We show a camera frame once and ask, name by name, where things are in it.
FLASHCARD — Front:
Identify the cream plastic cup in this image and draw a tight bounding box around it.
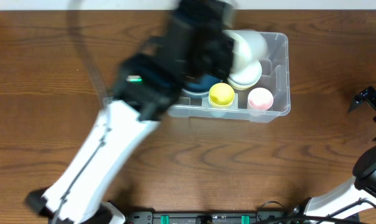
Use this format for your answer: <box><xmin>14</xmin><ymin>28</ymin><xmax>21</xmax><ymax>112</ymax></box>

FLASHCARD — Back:
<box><xmin>224</xmin><ymin>30</ymin><xmax>268</xmax><ymax>73</ymax></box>

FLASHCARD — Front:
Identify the white small bowl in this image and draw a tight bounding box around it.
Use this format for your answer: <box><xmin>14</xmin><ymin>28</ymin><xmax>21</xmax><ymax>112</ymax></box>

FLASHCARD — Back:
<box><xmin>229</xmin><ymin>60</ymin><xmax>262</xmax><ymax>84</ymax></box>

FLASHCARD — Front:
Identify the grey small bowl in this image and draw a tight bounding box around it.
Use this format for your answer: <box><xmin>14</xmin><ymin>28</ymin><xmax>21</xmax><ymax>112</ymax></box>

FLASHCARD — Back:
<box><xmin>227</xmin><ymin>78</ymin><xmax>258</xmax><ymax>85</ymax></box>

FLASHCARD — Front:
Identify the large dark blue bowl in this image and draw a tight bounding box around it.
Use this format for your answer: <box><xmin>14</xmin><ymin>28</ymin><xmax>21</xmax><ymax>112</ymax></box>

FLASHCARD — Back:
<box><xmin>182</xmin><ymin>89</ymin><xmax>209</xmax><ymax>98</ymax></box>

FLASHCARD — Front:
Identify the yellow cup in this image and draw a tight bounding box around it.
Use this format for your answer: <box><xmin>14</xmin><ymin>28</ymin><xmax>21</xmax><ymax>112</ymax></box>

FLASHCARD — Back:
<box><xmin>209</xmin><ymin>98</ymin><xmax>233</xmax><ymax>108</ymax></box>
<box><xmin>209</xmin><ymin>83</ymin><xmax>235</xmax><ymax>103</ymax></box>

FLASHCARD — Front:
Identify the yellow small bowl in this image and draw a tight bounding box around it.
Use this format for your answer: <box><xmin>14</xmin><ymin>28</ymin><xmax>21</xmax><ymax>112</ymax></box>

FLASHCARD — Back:
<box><xmin>228</xmin><ymin>82</ymin><xmax>255</xmax><ymax>91</ymax></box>

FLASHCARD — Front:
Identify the pink plastic cup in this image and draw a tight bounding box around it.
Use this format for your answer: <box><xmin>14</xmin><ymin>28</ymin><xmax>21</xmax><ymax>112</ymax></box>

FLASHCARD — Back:
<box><xmin>247</xmin><ymin>87</ymin><xmax>274</xmax><ymax>116</ymax></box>

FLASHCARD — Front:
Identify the light blue plastic cup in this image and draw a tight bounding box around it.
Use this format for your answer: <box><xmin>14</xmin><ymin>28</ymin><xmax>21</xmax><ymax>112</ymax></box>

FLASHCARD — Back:
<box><xmin>209</xmin><ymin>100</ymin><xmax>238</xmax><ymax>118</ymax></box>

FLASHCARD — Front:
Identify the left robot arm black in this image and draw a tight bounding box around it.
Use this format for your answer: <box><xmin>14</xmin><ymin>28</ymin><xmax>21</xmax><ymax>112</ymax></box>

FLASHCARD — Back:
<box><xmin>26</xmin><ymin>0</ymin><xmax>234</xmax><ymax>223</ymax></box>

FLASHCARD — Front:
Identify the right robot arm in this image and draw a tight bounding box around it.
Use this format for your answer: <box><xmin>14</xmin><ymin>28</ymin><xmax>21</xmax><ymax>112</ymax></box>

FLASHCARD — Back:
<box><xmin>294</xmin><ymin>86</ymin><xmax>376</xmax><ymax>221</ymax></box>

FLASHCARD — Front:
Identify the clear plastic storage container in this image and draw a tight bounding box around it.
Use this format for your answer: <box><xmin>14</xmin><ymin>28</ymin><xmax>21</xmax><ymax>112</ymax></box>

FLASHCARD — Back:
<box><xmin>169</xmin><ymin>30</ymin><xmax>291</xmax><ymax>123</ymax></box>

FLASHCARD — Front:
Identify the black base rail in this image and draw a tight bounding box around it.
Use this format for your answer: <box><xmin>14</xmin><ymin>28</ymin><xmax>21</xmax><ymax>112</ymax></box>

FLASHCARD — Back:
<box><xmin>126</xmin><ymin>208</ymin><xmax>288</xmax><ymax>224</ymax></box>

